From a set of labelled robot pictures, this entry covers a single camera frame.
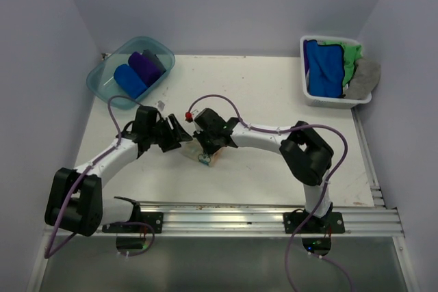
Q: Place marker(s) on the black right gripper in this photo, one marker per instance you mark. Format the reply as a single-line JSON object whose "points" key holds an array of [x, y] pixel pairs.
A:
{"points": [[200, 133]]}

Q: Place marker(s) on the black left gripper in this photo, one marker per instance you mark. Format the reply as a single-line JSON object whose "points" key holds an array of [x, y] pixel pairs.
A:
{"points": [[172, 143]]}

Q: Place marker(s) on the patterned white cloth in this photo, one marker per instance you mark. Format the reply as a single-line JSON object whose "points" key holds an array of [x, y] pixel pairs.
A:
{"points": [[195, 152]]}

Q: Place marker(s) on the blue towel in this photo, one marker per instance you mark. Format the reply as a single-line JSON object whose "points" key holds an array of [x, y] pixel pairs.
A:
{"points": [[129, 81]]}

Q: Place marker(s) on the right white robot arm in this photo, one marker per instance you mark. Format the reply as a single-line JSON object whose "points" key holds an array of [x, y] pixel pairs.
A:
{"points": [[306, 154]]}

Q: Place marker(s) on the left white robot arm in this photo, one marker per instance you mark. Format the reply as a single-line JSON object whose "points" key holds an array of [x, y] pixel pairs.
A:
{"points": [[76, 201]]}

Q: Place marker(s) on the rolled dark grey towel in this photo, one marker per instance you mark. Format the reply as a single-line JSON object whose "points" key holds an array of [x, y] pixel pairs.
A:
{"points": [[154, 59]]}

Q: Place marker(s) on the rolled purple towel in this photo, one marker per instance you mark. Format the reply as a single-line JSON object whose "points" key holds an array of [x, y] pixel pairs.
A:
{"points": [[145, 69]]}

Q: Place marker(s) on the teal translucent plastic bin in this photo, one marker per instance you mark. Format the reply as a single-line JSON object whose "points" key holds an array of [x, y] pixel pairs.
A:
{"points": [[101, 79]]}

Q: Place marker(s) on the dark blue cloth in basket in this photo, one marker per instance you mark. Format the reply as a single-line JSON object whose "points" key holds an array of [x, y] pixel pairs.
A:
{"points": [[325, 69]]}

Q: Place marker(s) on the white laundry basket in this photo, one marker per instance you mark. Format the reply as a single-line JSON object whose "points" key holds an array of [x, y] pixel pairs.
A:
{"points": [[318, 101]]}

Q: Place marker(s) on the green cloth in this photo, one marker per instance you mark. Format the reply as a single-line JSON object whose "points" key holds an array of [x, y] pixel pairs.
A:
{"points": [[352, 52]]}

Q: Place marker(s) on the grey cloth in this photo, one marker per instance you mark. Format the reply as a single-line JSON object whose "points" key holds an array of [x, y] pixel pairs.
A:
{"points": [[365, 79]]}

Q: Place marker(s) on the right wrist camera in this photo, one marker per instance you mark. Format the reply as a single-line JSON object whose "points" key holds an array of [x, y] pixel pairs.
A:
{"points": [[190, 116]]}

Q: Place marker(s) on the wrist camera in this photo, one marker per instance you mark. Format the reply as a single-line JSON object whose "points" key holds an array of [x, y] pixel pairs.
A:
{"points": [[160, 105], [190, 116]]}

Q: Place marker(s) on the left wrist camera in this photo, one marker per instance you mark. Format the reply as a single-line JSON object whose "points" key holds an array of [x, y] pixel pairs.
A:
{"points": [[160, 105]]}

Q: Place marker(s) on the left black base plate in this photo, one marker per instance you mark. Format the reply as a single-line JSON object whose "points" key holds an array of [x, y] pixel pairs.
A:
{"points": [[146, 222]]}

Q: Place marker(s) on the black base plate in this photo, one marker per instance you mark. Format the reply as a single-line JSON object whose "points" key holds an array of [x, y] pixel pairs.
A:
{"points": [[331, 223], [146, 222]]}

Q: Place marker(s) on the aluminium mounting rail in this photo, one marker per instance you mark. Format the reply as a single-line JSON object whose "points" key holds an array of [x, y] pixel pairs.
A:
{"points": [[229, 220]]}

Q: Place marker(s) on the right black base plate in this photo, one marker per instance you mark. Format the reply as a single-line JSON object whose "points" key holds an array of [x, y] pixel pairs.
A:
{"points": [[331, 223]]}

